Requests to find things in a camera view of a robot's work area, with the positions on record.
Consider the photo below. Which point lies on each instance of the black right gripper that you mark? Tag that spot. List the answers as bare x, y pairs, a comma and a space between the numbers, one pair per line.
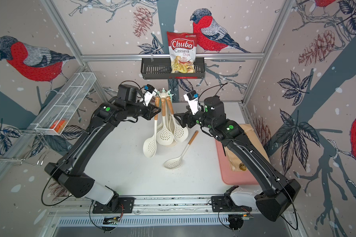
189, 116

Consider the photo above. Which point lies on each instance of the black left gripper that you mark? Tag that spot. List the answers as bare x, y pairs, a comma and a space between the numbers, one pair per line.
151, 108

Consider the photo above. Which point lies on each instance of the cream utensil rack stand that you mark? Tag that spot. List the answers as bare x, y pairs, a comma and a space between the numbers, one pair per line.
166, 94

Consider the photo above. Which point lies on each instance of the cream skimmer round head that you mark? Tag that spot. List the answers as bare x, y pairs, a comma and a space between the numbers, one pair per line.
164, 136

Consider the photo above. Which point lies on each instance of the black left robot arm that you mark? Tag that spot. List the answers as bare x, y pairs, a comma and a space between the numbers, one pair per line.
129, 104

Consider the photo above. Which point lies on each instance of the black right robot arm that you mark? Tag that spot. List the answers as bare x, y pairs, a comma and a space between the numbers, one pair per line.
278, 192

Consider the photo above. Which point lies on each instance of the gold spoon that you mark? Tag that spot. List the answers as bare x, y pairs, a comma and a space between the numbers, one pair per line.
242, 167

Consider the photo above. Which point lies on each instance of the Chuba cassava chips bag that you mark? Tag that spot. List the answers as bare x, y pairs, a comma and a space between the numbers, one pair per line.
182, 49

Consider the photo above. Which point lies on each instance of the pink tray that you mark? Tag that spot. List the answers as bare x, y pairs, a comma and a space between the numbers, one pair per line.
230, 177

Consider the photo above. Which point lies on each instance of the red orange packet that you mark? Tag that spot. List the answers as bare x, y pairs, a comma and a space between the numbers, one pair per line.
59, 125

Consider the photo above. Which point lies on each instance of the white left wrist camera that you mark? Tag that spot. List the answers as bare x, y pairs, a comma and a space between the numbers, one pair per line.
149, 93

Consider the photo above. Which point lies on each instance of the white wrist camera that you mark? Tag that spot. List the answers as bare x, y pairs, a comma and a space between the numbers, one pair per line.
149, 93
192, 99

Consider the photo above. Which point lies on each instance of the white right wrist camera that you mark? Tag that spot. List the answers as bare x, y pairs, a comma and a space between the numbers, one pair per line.
192, 99

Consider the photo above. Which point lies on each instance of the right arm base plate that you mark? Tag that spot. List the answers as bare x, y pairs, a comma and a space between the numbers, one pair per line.
224, 204

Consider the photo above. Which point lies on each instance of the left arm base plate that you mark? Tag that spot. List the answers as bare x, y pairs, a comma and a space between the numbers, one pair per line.
118, 205

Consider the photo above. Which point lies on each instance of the wire hook rack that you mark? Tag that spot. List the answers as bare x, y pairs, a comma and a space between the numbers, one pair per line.
23, 146

